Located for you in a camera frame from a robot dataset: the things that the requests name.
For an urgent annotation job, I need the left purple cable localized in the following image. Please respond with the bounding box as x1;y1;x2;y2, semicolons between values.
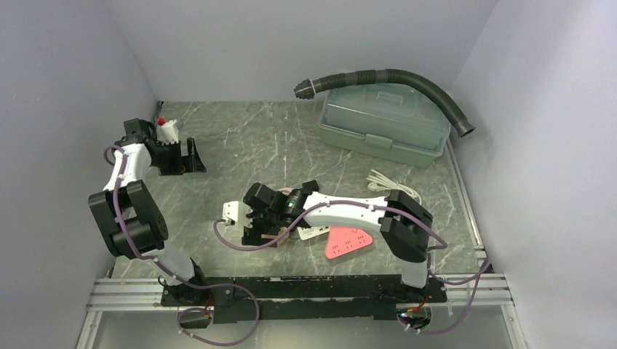
103;144;261;349

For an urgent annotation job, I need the green plastic storage box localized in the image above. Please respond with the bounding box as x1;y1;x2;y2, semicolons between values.
318;84;451;168

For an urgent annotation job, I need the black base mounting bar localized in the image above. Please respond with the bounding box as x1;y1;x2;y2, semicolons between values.
161;274;447;324

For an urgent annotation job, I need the round pink power socket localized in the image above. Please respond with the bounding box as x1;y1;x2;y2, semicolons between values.
260;227;289;247

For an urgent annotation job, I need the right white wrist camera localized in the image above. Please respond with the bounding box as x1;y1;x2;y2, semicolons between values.
222;201;250;227

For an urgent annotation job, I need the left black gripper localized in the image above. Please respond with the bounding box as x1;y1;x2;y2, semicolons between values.
150;137;206;177

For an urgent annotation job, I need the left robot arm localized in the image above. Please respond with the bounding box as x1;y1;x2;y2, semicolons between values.
88;118;210;305

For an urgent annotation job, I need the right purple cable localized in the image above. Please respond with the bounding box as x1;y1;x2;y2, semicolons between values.
212;199;492;337

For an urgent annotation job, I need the pink triangular power strip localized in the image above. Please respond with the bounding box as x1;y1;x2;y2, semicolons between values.
325;227;373;260

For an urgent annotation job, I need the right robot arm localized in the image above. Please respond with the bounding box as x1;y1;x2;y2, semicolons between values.
223;180;433;302

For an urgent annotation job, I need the purple cable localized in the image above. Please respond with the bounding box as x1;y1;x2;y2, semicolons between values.
212;199;492;337
103;144;261;349

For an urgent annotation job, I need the aluminium frame rail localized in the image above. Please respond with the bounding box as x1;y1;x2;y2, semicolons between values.
86;273;514;312

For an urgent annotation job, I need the black corrugated hose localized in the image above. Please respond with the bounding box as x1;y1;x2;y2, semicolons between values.
294;68;477;139

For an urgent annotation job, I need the white power strip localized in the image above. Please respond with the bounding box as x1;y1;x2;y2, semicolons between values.
297;226;330;241

